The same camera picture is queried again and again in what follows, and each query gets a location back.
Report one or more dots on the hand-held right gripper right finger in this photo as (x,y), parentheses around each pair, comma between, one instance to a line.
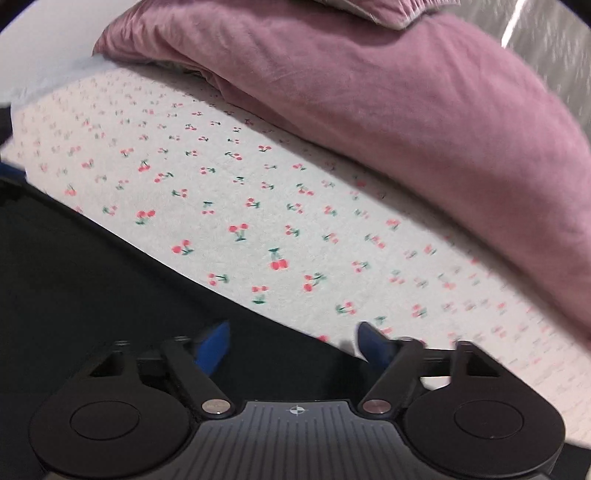
(374,345)

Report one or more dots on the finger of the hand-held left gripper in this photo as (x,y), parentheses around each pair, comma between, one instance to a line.
(10,171)

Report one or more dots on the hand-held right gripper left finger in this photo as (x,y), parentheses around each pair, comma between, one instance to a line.
(216,344)

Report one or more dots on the black pants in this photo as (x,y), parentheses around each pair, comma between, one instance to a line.
(92,277)

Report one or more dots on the cherry print bed sheet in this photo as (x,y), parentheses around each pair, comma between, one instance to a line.
(277,207)

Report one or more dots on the pink duvet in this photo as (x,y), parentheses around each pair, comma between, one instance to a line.
(369,92)

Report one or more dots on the pink pillow with grey edge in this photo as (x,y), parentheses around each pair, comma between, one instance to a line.
(388,11)

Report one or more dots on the grey curtain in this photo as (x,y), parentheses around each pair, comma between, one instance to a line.
(554,55)

